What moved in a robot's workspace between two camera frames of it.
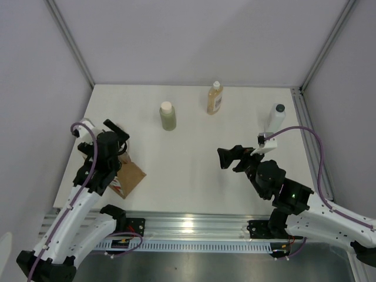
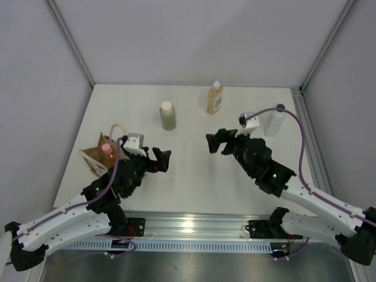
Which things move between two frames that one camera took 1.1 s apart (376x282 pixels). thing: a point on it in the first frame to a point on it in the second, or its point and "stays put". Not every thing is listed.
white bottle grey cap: [275, 118] stays put
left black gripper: [124, 136] to [161, 163]
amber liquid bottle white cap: [215, 96] stays put
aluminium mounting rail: [185, 224] stays put
